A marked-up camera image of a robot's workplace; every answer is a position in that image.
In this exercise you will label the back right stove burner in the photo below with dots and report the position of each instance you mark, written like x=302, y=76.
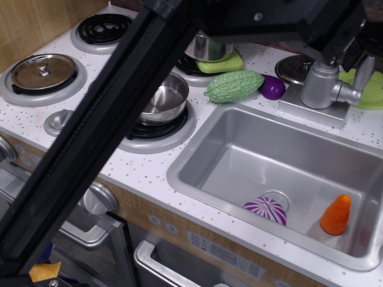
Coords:
x=187, y=68

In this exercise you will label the orange carrot toy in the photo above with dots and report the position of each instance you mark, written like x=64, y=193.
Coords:
x=335, y=218

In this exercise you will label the silver oven dial knob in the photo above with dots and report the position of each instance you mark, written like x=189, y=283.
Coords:
x=98, y=200

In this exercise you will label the back left stove burner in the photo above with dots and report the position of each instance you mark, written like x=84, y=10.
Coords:
x=100, y=34

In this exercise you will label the purple white striped toy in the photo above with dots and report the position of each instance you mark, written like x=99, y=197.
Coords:
x=267, y=208

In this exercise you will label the tall steel stock pot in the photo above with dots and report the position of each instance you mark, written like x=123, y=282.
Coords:
x=204, y=49

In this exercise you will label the small steel saucepan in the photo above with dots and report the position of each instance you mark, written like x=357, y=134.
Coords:
x=167, y=103

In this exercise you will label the purple eggplant toy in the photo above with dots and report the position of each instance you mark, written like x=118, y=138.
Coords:
x=272, y=88

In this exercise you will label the silver faucet lever handle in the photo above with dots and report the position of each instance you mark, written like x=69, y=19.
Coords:
x=364, y=72

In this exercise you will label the front right stove burner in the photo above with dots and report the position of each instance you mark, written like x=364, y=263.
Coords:
x=164, y=143

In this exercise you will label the stove burner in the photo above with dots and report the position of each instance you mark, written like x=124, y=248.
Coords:
x=164, y=143
x=49, y=96
x=187, y=68
x=100, y=34

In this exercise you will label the lime green plate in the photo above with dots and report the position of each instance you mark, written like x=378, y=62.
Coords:
x=372, y=95

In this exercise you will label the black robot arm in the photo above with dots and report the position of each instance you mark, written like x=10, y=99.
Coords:
x=146, y=54

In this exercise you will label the green bitter melon toy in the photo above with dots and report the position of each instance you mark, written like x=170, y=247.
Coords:
x=232, y=86

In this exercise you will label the yellow tape piece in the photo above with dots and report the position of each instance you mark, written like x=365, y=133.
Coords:
x=43, y=271

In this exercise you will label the silver dishwasher door handle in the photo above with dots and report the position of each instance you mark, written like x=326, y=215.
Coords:
x=173, y=267

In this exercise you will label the grey stove knob front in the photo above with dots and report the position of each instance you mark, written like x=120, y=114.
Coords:
x=55, y=123

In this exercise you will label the silver oven door handle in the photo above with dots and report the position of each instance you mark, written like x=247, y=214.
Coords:
x=88, y=231

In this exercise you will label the steel lid on burner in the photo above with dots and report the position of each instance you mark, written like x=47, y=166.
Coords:
x=42, y=71

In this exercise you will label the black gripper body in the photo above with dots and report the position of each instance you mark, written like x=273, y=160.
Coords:
x=369, y=41

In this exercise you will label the front left stove burner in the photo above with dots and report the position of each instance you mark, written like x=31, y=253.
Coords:
x=49, y=96

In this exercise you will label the steel lid near faucet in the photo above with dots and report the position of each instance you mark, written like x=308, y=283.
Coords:
x=294, y=69

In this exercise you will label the grey toy sink basin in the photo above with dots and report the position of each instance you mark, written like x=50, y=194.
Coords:
x=241, y=153

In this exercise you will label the silver toy faucet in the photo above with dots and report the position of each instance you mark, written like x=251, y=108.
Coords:
x=323, y=98

